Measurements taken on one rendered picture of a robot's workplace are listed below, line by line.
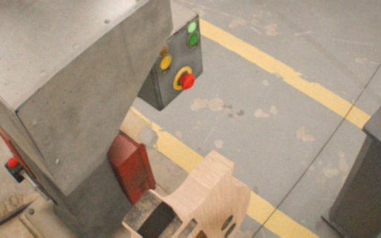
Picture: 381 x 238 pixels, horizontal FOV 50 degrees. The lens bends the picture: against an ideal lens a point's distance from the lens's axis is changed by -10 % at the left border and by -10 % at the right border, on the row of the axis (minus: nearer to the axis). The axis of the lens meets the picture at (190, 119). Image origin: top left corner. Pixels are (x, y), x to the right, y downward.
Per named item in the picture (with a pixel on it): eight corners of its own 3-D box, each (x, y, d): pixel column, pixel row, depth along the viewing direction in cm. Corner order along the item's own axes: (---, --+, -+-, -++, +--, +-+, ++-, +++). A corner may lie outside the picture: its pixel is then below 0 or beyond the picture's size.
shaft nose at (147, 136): (136, 142, 62) (140, 129, 61) (147, 138, 64) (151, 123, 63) (147, 151, 61) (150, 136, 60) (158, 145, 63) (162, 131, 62)
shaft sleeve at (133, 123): (59, 86, 69) (61, 68, 68) (73, 81, 72) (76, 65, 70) (134, 146, 62) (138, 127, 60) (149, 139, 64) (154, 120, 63)
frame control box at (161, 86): (86, 94, 118) (61, 25, 97) (141, 47, 126) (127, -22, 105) (150, 142, 108) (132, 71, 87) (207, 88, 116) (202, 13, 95)
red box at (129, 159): (90, 170, 168) (62, 114, 138) (113, 149, 173) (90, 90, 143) (135, 209, 157) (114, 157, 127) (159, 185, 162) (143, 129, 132)
